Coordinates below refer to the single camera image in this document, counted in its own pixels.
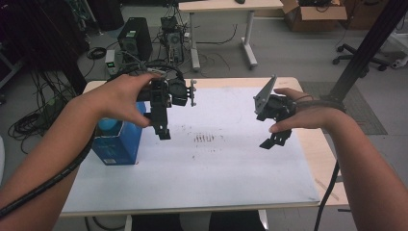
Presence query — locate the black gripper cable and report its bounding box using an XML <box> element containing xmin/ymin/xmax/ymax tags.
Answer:
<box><xmin>313</xmin><ymin>160</ymin><xmax>341</xmax><ymax>231</ymax></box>

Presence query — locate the coiled black cable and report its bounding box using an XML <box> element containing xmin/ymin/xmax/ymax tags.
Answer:
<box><xmin>86</xmin><ymin>46</ymin><xmax>108</xmax><ymax>61</ymax></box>

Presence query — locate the open brown cardboard box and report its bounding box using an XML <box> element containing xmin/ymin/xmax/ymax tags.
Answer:
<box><xmin>280</xmin><ymin>0</ymin><xmax>349</xmax><ymax>33</ymax></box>

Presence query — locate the tangle of black floor cables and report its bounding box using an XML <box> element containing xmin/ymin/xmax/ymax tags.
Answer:
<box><xmin>8</xmin><ymin>70</ymin><xmax>80</xmax><ymax>155</ymax></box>

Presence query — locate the wooden table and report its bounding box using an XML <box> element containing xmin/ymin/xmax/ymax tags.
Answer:
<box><xmin>59</xmin><ymin>76</ymin><xmax>350</xmax><ymax>219</ymax></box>

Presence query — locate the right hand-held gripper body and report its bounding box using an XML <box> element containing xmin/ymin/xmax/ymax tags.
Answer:
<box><xmin>252</xmin><ymin>74</ymin><xmax>297</xmax><ymax>123</ymax></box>

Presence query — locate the white table mat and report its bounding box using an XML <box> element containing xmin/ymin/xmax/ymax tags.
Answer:
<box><xmin>62</xmin><ymin>86</ymin><xmax>321</xmax><ymax>215</ymax></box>

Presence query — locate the blue cardboard box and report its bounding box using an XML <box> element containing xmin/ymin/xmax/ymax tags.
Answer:
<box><xmin>91</xmin><ymin>101</ymin><xmax>147</xmax><ymax>167</ymax></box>

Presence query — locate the black curtain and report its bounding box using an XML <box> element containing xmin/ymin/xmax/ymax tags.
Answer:
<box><xmin>0</xmin><ymin>0</ymin><xmax>90</xmax><ymax>94</ymax></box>

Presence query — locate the white desk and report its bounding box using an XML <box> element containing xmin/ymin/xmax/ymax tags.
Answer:
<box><xmin>177</xmin><ymin>0</ymin><xmax>285</xmax><ymax>72</ymax></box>

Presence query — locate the small white device green light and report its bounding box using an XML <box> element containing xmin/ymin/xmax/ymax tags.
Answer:
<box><xmin>104</xmin><ymin>49</ymin><xmax>118</xmax><ymax>77</ymax></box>

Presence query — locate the grey cable bundle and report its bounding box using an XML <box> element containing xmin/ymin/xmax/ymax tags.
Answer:
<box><xmin>107</xmin><ymin>60</ymin><xmax>186</xmax><ymax>85</ymax></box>

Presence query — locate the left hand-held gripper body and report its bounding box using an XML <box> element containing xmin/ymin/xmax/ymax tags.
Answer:
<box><xmin>138</xmin><ymin>78</ymin><xmax>198</xmax><ymax>129</ymax></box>

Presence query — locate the black spiral-wrapped cable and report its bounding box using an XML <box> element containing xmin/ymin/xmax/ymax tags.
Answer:
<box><xmin>0</xmin><ymin>128</ymin><xmax>97</xmax><ymax>219</ymax></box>

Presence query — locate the person's left hand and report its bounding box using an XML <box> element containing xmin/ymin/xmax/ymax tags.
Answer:
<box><xmin>84</xmin><ymin>72</ymin><xmax>163</xmax><ymax>128</ymax></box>

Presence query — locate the person's right hand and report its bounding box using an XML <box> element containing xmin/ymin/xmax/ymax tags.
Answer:
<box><xmin>268</xmin><ymin>88</ymin><xmax>343</xmax><ymax>134</ymax></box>

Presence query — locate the open computer case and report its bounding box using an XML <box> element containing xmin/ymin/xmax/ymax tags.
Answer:
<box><xmin>160</xmin><ymin>15</ymin><xmax>188</xmax><ymax>65</ymax></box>

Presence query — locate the black computer tower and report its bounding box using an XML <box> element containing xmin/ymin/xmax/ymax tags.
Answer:
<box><xmin>117</xmin><ymin>17</ymin><xmax>154</xmax><ymax>63</ymax></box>

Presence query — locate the black metal stand post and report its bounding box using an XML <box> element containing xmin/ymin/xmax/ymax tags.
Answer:
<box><xmin>321</xmin><ymin>0</ymin><xmax>408</xmax><ymax>108</ymax></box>

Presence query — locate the grey floor mat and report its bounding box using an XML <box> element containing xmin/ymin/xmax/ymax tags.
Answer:
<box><xmin>299</xmin><ymin>80</ymin><xmax>389</xmax><ymax>136</ymax></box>

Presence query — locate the blue bottle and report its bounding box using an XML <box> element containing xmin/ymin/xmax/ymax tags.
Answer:
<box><xmin>97</xmin><ymin>117</ymin><xmax>119</xmax><ymax>132</ymax></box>

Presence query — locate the black office chair base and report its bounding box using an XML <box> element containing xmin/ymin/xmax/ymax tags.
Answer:
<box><xmin>331</xmin><ymin>42</ymin><xmax>391</xmax><ymax>72</ymax></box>

